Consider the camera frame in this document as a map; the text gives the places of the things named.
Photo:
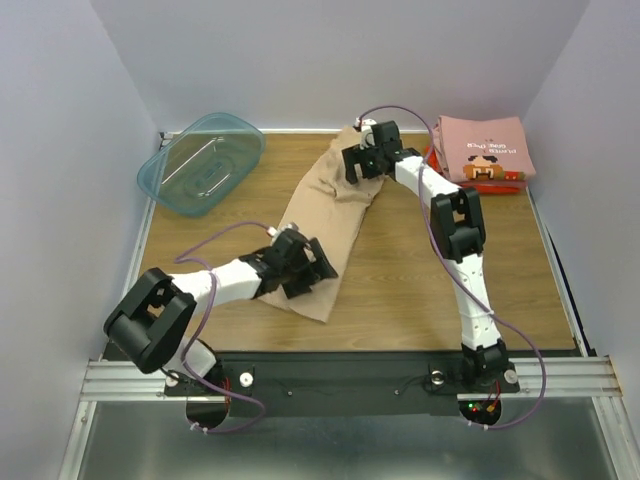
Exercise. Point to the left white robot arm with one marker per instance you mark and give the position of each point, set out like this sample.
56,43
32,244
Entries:
149,323

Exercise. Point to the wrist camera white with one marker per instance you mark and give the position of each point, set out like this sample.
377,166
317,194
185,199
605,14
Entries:
364,128
274,232

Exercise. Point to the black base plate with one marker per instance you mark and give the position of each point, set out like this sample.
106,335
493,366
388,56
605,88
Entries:
325,384

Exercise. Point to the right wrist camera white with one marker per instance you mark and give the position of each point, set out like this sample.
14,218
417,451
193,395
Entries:
364,128

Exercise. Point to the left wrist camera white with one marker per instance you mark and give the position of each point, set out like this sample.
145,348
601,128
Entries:
274,232

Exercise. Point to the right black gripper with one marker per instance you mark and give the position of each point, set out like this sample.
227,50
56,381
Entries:
364,159

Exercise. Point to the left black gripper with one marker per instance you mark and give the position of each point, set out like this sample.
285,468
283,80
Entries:
321,270

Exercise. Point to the beige t shirt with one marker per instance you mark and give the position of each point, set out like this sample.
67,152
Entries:
325,206

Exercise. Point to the red folded t shirt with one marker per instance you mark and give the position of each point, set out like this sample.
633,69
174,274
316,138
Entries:
490,188

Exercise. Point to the teal plastic bin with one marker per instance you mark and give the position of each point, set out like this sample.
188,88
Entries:
199,167

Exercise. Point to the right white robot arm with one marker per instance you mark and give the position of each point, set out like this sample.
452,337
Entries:
455,224

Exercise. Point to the pink folded t shirt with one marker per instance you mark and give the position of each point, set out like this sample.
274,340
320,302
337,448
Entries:
486,151

